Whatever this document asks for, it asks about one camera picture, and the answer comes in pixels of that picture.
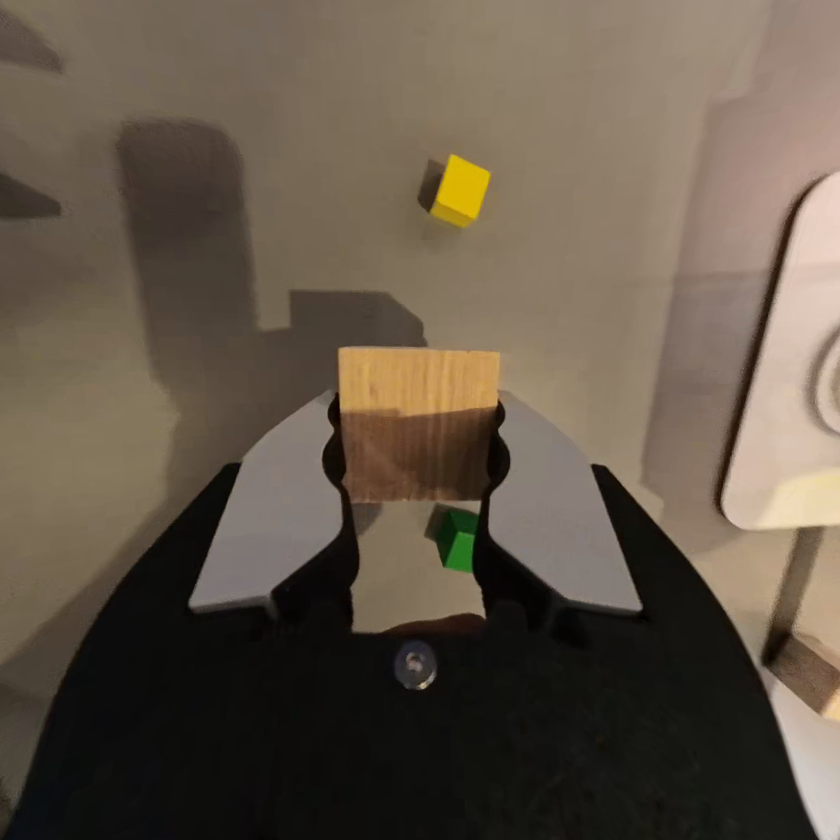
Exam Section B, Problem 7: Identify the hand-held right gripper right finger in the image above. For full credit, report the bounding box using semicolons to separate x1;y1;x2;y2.
476;390;644;616

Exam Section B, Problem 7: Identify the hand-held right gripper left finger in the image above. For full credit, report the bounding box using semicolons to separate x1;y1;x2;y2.
189;390;362;614

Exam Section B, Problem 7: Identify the green wooden cube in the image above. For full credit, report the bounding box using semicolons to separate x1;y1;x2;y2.
425;508;480;572

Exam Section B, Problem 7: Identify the large plain wooden cube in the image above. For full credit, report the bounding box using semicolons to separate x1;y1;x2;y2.
337;348;501;504

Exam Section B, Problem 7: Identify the yellow wooden cube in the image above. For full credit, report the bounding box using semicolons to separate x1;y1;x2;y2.
418;154;492;229

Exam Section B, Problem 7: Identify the white metal document stand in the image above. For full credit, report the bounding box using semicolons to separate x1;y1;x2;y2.
718;172;840;532

